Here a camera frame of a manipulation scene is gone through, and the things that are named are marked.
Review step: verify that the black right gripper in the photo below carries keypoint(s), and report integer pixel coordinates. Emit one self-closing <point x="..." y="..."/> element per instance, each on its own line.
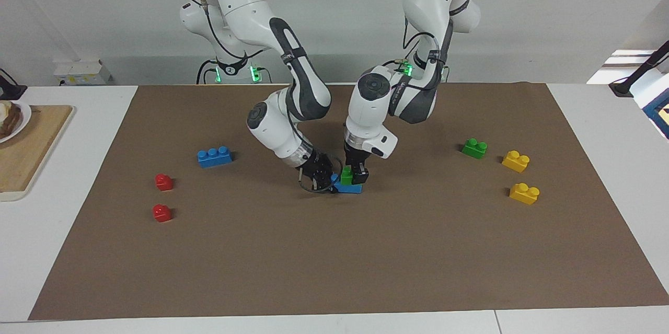
<point x="316" y="172"/>

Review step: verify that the white plate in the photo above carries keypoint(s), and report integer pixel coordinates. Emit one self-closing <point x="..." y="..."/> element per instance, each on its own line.
<point x="23" y="117"/>

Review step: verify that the toast slice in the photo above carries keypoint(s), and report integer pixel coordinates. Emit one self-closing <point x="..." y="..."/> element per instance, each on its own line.
<point x="9" y="118"/>

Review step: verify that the blue framed panel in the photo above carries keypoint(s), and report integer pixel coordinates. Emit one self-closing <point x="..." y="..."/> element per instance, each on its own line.
<point x="659" y="117"/>

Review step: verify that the blue three-stud toy block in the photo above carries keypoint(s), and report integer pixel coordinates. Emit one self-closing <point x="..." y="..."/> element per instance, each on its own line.
<point x="347" y="188"/>
<point x="215" y="158"/>

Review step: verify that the wooden cutting board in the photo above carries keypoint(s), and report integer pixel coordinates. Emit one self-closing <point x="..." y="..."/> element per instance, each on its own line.
<point x="31" y="156"/>

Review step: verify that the black slanted stand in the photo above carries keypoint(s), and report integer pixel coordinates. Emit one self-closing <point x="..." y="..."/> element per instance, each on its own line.
<point x="645" y="67"/>

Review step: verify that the black desk clamp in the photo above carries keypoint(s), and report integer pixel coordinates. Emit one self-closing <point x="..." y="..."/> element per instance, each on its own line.
<point x="10" y="88"/>

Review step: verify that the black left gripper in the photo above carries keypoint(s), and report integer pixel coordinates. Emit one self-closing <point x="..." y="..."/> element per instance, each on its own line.
<point x="357" y="157"/>

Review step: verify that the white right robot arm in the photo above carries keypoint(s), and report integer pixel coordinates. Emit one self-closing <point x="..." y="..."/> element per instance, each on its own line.
<point x="245" y="4"/>

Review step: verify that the green two-stud toy block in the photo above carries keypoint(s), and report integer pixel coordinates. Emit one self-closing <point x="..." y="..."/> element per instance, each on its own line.
<point x="346" y="176"/>
<point x="474" y="149"/>

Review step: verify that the yellow two-stud toy block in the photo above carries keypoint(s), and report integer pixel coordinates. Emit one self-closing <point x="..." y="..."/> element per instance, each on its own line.
<point x="524" y="194"/>
<point x="516" y="162"/>

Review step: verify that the white wall box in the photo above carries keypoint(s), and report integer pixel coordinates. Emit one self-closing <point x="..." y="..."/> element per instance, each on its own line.
<point x="83" y="72"/>

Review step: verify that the brown table mat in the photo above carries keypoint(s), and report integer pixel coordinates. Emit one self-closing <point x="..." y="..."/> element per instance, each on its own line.
<point x="334" y="261"/>

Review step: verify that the red one-stud toy block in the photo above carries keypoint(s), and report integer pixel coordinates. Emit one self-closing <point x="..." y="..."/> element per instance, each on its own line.
<point x="164" y="183"/>
<point x="162" y="214"/>

